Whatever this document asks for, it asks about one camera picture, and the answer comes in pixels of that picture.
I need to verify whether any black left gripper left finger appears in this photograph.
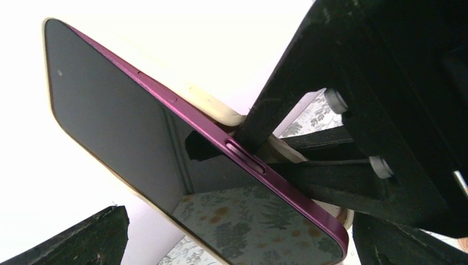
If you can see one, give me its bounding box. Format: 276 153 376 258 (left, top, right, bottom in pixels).
2 205 130 265

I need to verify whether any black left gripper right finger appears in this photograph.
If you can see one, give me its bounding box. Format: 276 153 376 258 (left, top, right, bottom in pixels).
353 213 467 265

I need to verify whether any cream phone case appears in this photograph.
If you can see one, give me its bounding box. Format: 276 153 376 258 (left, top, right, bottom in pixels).
41 17 355 265

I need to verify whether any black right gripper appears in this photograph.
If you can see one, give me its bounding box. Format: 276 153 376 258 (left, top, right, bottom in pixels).
270 1 467 238

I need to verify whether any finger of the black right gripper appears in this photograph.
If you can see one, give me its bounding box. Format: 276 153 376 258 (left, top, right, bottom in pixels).
235 23 351 153

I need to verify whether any floral patterned table mat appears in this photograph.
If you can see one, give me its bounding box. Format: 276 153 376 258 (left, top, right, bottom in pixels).
159 92 342 265

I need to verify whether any magenta phone black screen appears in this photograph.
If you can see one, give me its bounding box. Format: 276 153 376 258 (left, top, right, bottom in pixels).
44 19 349 265

